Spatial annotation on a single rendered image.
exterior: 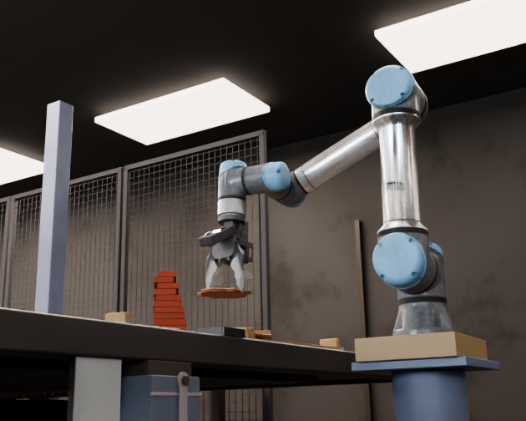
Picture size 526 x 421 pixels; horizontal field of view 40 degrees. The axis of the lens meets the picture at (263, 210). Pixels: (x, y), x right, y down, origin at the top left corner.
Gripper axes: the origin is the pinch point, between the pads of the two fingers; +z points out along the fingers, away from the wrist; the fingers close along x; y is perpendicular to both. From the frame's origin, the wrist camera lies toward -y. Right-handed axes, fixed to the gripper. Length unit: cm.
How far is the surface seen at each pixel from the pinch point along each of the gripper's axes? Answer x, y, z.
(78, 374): -23, -63, 27
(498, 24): -6, 239, -203
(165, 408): -24, -45, 31
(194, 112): 218, 225, -201
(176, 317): 71, 60, -9
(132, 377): -20, -49, 26
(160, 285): 76, 55, -21
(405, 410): -40, 17, 29
